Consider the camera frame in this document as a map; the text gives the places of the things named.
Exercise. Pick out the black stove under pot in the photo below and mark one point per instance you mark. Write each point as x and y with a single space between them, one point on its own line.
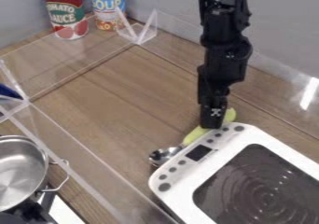
33 211

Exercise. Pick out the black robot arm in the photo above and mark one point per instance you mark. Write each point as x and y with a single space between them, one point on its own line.
224 19

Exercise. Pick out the blue object at left edge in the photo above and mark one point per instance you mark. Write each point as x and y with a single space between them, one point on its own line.
9 92

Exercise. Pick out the clear acrylic corner bracket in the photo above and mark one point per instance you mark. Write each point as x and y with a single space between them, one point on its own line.
136 32

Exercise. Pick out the stainless steel pot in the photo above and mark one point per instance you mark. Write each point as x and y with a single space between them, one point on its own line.
23 171

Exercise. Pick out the alphabet soup can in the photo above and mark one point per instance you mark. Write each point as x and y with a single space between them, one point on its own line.
106 13

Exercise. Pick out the tomato sauce can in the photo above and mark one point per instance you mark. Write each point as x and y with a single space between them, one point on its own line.
67 18

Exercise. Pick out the white and black stove top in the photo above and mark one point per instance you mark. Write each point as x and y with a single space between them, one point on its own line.
238 176

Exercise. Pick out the green handled metal spoon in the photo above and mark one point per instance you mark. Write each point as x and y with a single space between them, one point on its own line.
164 154

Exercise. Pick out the clear acrylic left bracket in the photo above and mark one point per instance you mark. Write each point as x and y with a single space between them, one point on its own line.
14 98

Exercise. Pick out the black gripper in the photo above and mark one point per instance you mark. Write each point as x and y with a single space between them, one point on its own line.
224 69

